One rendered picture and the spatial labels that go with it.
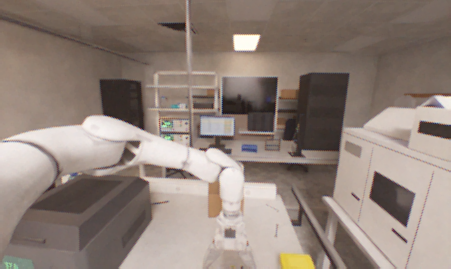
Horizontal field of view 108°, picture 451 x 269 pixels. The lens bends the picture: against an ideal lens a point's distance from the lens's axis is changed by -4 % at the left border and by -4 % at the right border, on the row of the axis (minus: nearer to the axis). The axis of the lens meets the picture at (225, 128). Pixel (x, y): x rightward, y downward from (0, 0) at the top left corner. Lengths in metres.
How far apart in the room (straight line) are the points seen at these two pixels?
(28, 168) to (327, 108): 2.63
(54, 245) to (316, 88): 2.60
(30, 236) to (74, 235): 0.16
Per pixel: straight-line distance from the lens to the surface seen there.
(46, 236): 0.90
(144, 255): 1.07
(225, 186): 0.50
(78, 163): 0.36
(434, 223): 1.01
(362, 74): 6.07
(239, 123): 2.83
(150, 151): 0.43
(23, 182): 0.27
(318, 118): 2.63
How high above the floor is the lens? 1.65
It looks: 11 degrees down
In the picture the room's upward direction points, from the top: 1 degrees clockwise
